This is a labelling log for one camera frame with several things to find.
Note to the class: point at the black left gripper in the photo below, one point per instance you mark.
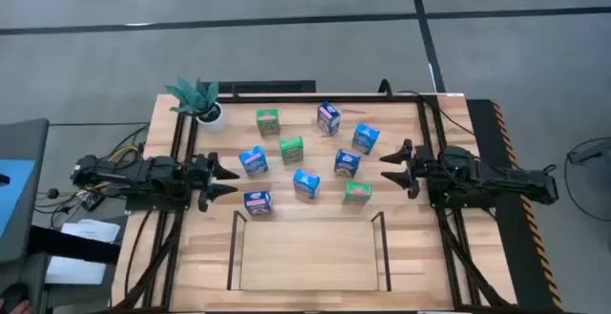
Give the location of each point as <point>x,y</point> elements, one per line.
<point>200,178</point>

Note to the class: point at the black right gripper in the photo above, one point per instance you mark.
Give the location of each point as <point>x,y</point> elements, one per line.
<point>421,166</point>

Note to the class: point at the light blue cereal box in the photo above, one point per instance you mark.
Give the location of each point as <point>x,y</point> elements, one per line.
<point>306,183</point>
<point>365,139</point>
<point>253,161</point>

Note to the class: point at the dark blue cereal box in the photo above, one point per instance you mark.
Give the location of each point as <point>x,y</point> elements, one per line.
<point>328,119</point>
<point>347,163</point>
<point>258,203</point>

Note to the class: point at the green cereal box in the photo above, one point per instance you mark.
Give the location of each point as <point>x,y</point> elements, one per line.
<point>267,122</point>
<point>357,193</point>
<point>291,150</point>

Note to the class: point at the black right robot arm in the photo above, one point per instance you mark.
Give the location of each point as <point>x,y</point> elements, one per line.
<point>477,173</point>

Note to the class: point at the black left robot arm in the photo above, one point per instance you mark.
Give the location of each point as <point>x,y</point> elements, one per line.
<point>143,171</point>

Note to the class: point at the wooden shelf with black legs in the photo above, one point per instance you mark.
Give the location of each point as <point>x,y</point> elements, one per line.
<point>310,257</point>

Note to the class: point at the green plant in white pot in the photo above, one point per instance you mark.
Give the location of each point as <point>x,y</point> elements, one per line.
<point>212,118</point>

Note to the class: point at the black arched clamp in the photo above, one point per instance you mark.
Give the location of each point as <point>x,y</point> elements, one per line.
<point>385,81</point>

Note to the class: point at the small black floor device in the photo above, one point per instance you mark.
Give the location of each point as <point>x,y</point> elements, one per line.
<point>93,202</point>

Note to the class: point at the white paper sheet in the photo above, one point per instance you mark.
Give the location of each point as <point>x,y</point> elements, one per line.
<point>74,271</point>
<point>93,230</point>

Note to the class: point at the black hazard-striped floor mat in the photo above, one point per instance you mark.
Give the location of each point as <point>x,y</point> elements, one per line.
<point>511,266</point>

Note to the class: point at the black flat bar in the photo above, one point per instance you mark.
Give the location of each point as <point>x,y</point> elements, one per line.
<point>67,247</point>

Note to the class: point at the small black round knob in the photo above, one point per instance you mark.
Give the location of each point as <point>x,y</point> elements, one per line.
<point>53,193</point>

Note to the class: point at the grey furniture block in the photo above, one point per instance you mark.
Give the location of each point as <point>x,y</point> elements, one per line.
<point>28,137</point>

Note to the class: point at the blue panel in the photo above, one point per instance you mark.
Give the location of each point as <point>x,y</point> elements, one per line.
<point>14,194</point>

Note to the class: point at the person's hand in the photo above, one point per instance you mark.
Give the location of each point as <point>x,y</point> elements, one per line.
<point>20,308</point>

